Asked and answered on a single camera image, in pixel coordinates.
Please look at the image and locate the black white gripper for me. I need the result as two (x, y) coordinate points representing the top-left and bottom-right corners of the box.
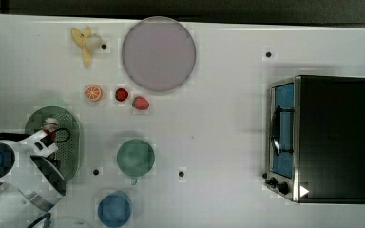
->
(20, 130), (58, 157)

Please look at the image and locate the red ketchup bottle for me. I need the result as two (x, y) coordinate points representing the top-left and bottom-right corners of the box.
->
(42, 117), (60, 161)

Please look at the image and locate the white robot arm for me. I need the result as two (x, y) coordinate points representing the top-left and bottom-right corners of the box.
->
(0, 130), (66, 228)

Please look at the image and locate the green oval strainer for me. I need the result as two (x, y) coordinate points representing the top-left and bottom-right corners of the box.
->
(25, 106), (83, 182)

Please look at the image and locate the toy orange half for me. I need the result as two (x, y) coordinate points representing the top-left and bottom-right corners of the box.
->
(85, 85), (103, 102)

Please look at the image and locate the dark red toy strawberry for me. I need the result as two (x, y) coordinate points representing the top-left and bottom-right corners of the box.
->
(115, 88), (129, 102)

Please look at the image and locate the green mug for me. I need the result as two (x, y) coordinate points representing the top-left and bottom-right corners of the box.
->
(116, 139), (155, 185)

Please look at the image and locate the blue cup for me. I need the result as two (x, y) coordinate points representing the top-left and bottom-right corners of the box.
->
(97, 191), (132, 228)

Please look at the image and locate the pink red toy strawberry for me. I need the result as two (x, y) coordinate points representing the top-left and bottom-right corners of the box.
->
(132, 96), (150, 110)

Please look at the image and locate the lilac round plate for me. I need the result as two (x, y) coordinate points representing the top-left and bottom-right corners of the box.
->
(122, 16), (197, 92)

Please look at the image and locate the silver black toaster oven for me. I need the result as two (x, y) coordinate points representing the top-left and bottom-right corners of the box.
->
(262, 75), (365, 204)

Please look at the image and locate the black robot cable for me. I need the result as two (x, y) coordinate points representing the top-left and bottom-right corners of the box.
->
(50, 127), (71, 145)

